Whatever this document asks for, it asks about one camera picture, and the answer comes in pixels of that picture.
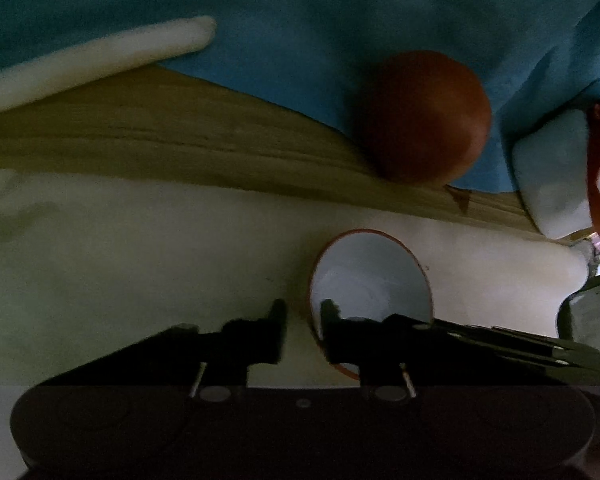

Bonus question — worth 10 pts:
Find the wooden board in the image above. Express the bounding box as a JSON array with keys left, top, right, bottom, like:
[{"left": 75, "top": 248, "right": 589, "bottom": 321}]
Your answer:
[{"left": 0, "top": 62, "right": 548, "bottom": 233}]

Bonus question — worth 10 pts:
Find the orange-red ball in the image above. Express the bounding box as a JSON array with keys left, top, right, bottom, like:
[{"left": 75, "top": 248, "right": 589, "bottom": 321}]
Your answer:
[{"left": 364, "top": 50, "right": 494, "bottom": 186}]

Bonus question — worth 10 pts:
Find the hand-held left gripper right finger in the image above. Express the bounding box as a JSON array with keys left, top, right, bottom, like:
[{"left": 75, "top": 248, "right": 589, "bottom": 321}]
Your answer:
[{"left": 320, "top": 299, "right": 573, "bottom": 402}]

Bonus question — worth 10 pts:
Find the white wooden stick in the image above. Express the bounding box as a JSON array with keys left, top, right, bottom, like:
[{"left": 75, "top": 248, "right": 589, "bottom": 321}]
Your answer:
[{"left": 0, "top": 15, "right": 217, "bottom": 119}]

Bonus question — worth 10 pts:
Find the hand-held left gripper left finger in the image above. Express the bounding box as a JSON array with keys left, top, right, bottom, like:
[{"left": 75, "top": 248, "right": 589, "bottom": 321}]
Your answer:
[{"left": 30, "top": 299, "right": 289, "bottom": 402}]

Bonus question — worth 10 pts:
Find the blue cloth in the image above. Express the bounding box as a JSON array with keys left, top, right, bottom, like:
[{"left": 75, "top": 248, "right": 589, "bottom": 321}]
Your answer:
[{"left": 0, "top": 0, "right": 600, "bottom": 196}]

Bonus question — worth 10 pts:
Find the white container with red band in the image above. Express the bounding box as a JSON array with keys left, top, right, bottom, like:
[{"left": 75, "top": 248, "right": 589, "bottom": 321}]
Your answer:
[{"left": 511, "top": 101, "right": 600, "bottom": 241}]

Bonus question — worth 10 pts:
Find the white bowl with red rim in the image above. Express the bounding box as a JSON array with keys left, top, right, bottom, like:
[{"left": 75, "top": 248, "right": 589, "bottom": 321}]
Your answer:
[{"left": 307, "top": 229, "right": 435, "bottom": 382}]

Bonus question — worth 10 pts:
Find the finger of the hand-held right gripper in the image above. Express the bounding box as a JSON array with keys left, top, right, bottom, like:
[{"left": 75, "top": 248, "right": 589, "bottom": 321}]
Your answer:
[{"left": 386, "top": 312, "right": 568, "bottom": 357}]

